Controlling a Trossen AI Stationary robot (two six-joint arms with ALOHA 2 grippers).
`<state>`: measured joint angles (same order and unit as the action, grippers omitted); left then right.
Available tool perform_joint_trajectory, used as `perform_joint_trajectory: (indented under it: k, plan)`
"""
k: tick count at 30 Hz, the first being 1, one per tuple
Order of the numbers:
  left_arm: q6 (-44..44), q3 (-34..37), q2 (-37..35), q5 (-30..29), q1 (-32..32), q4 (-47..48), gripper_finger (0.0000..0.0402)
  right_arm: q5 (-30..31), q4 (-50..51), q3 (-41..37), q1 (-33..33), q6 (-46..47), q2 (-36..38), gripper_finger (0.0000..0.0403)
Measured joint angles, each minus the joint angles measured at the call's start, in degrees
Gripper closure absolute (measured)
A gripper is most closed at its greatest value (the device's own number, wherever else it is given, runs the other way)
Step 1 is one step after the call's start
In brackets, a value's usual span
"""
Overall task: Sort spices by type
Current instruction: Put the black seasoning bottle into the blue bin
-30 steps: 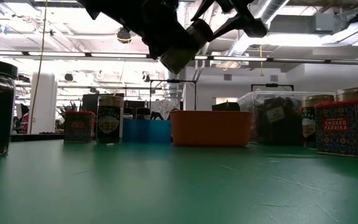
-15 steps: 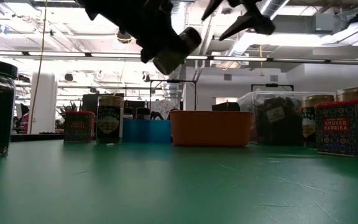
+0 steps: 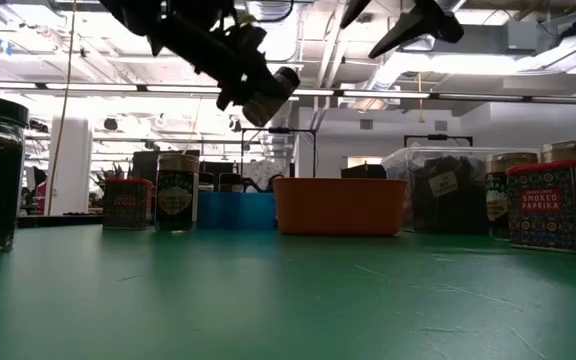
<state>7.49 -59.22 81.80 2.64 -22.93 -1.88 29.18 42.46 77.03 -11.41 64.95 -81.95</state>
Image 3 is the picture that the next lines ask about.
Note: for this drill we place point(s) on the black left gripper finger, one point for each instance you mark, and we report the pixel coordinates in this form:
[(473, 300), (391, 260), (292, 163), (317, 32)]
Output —
[(228, 97), (268, 87)]

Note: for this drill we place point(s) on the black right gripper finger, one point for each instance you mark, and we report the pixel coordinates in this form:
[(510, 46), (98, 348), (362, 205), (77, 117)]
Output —
[(355, 12), (403, 35)]

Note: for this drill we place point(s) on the gold-lid spice jar dark label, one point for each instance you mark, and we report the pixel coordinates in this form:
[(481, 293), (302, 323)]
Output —
[(498, 200), (575, 151), (177, 195)]

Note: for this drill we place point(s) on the blue plastic bin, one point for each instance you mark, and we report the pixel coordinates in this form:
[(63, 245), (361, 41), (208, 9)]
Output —
[(235, 212)]

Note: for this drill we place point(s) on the orange plastic bin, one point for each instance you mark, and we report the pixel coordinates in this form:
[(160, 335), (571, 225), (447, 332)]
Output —
[(338, 207)]

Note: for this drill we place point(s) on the small red-lid paprika tin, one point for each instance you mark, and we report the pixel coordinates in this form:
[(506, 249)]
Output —
[(127, 205)]

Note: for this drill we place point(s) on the large smoked paprika tin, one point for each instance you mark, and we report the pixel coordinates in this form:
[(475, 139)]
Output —
[(553, 207)]

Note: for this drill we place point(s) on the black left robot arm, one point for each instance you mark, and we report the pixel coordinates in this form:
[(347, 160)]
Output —
[(168, 12)]

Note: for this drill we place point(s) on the long ceiling light bar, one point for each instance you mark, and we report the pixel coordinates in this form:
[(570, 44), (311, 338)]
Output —
[(418, 94)]

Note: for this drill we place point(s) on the black box behind bin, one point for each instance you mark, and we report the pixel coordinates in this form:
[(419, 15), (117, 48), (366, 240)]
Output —
[(363, 172)]

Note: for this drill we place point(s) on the clear plastic storage container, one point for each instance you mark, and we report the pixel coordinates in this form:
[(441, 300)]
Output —
[(418, 165)]

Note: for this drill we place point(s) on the white tag in container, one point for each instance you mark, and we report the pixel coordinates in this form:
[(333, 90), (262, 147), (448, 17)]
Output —
[(443, 184)]

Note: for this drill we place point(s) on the white column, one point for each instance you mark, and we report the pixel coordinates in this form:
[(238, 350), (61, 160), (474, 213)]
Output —
[(70, 170)]

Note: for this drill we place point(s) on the black background table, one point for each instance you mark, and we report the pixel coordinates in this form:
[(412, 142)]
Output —
[(63, 220)]

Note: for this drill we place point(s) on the person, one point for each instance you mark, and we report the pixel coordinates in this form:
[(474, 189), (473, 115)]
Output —
[(40, 192)]

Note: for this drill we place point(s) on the smooth silver ceiling duct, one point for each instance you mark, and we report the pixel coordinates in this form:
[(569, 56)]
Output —
[(408, 70)]

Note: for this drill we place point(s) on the ribbed silver ceiling duct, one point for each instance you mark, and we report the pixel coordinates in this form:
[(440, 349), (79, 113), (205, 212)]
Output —
[(280, 15)]

